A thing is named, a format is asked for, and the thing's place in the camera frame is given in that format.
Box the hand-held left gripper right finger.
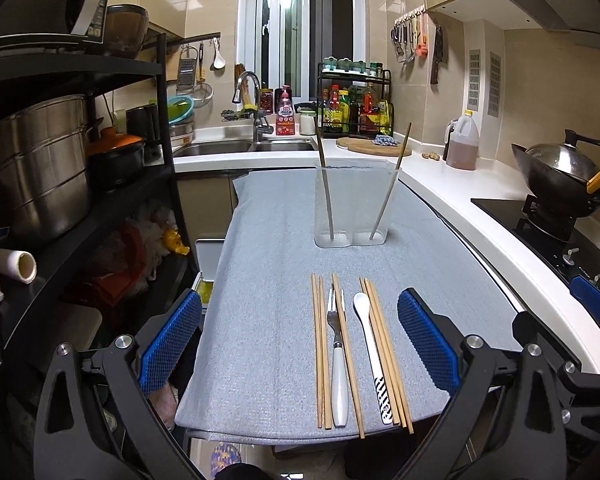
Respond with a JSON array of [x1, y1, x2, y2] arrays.
[[397, 287, 590, 480]]

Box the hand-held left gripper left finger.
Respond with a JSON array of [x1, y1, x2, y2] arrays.
[[32, 287, 206, 480]]

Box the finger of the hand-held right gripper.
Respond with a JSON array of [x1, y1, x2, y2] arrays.
[[569, 274, 600, 328], [555, 360, 600, 438]]

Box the white spoon with striped handle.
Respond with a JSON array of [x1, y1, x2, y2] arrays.
[[352, 292, 395, 426]]

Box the white-handled metal fork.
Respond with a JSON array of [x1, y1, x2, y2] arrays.
[[326, 287, 351, 428]]

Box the clear plastic utensil holder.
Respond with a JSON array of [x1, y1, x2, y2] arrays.
[[314, 162, 402, 250]]

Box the wooden utensils behind faucet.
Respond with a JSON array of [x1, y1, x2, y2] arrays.
[[235, 62, 261, 107]]

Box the black gas stove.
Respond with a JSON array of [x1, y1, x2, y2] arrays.
[[471, 195, 600, 311]]

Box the white box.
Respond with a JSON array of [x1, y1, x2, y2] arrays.
[[50, 302, 103, 356]]

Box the yellow plastic bag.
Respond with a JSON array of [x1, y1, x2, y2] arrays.
[[162, 227, 190, 256]]

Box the bundle of plastic bags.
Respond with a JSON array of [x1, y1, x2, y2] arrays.
[[122, 200, 181, 283]]

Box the grey table cloth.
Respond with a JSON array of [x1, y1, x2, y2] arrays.
[[174, 165, 523, 446]]

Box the black wok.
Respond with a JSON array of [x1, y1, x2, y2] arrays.
[[511, 142, 600, 218]]

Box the steel wok lid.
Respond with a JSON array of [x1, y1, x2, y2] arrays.
[[525, 130, 600, 181]]

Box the white paper roll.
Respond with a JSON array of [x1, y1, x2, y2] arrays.
[[0, 247, 37, 285]]

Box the black pot with orange lid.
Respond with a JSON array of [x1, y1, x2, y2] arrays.
[[86, 126, 147, 192]]

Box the cooking oil jug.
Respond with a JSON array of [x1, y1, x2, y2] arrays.
[[445, 110, 481, 170]]

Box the steel sink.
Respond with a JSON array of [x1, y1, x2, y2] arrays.
[[174, 140, 318, 157]]

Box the round wooden cutting board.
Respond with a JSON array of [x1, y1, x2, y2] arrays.
[[336, 136, 413, 157]]

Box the black kettle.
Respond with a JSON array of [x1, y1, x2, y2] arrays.
[[126, 104, 162, 163]]

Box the stacked steel steamer pot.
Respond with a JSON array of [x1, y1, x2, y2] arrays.
[[0, 94, 93, 246]]

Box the green plastic basin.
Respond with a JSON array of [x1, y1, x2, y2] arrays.
[[167, 95, 196, 126]]

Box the steel kitchen faucet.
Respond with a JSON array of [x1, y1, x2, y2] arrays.
[[231, 71, 276, 143]]

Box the row of sauce bottles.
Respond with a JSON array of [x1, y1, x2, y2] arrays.
[[320, 82, 395, 136]]

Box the metal mesh strainer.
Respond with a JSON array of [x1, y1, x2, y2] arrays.
[[192, 82, 214, 109]]

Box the red refill pouch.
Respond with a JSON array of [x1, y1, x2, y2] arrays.
[[274, 85, 297, 136]]

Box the metal grater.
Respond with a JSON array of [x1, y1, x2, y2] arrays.
[[177, 45, 197, 92]]

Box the black spice rack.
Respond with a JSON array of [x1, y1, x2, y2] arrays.
[[317, 62, 395, 140]]

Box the white hanging ladle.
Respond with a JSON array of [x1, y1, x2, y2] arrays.
[[210, 37, 227, 71]]

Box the row of small spice jars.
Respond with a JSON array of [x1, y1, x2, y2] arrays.
[[322, 56, 385, 73]]

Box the hanging cleaver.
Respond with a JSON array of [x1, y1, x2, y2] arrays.
[[430, 24, 446, 86]]

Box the black metal shelf rack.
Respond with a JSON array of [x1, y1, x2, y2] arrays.
[[0, 32, 193, 461]]

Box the bunch of hanging kitchen tools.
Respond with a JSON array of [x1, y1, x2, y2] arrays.
[[391, 12, 431, 63]]

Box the brown glass bowl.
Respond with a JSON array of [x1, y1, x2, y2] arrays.
[[102, 4, 151, 58]]

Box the white framed window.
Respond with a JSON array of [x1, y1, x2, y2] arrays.
[[237, 0, 368, 106]]

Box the grey wall vent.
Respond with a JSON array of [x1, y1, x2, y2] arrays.
[[487, 51, 502, 118], [467, 50, 482, 111]]

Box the black wall rail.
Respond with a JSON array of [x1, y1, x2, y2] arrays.
[[182, 32, 222, 47]]

